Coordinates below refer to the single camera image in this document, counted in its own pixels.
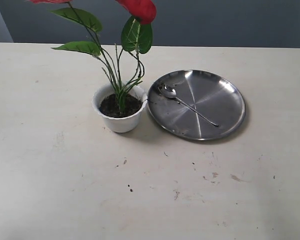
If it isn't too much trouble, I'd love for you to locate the metal spork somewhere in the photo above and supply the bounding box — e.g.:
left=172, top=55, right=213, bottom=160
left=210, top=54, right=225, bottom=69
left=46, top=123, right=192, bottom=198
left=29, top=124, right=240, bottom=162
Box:
left=159, top=84, right=219, bottom=128

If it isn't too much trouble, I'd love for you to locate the white scalloped plastic pot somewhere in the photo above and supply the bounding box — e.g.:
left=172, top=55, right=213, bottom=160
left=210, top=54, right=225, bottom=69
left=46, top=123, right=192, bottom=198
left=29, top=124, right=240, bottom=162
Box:
left=92, top=83, right=148, bottom=134

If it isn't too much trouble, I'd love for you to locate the artificial red anthurium plant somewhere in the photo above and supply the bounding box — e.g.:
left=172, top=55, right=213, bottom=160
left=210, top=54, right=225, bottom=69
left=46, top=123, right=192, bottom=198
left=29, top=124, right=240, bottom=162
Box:
left=26, top=0, right=157, bottom=118

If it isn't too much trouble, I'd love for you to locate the round stainless steel plate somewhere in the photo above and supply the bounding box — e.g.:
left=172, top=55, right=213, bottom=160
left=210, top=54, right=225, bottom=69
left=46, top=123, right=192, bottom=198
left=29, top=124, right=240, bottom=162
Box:
left=148, top=69, right=246, bottom=141

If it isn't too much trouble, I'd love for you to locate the dark potting soil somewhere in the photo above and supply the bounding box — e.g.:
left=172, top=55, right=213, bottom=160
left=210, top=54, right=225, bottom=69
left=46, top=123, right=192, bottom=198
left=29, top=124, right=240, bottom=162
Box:
left=99, top=93, right=142, bottom=118

